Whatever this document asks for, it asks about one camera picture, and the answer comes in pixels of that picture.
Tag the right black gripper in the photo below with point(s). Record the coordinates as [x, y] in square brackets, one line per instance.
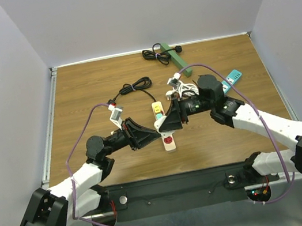
[173, 120]

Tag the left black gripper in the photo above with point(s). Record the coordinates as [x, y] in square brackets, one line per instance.
[140, 136]

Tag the yellow cube plug adapter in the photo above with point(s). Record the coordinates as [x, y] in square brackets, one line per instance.
[157, 107]

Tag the white square plug adapter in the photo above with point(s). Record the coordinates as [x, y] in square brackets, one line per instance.
[158, 123]

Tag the beige power strip red sockets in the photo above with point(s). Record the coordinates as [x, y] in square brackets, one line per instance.
[167, 138]

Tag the teal power strip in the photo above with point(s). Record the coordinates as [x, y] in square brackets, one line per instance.
[233, 78]

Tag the teal cube plug adapter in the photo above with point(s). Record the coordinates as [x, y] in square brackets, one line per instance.
[159, 115]

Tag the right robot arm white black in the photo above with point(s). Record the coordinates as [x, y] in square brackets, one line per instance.
[236, 114]

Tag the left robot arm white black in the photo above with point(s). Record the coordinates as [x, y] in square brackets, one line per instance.
[75, 196]

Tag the green power strip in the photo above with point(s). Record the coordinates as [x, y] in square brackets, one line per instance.
[173, 53]

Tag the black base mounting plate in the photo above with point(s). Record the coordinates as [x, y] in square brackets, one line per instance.
[179, 192]

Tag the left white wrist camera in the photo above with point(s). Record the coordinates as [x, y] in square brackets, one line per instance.
[116, 112]

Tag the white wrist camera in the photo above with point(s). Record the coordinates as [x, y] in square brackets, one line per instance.
[175, 81]
[116, 112]

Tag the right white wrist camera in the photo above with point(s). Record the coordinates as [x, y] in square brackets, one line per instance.
[175, 81]

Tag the aluminium frame rail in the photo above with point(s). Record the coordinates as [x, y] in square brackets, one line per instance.
[44, 209]

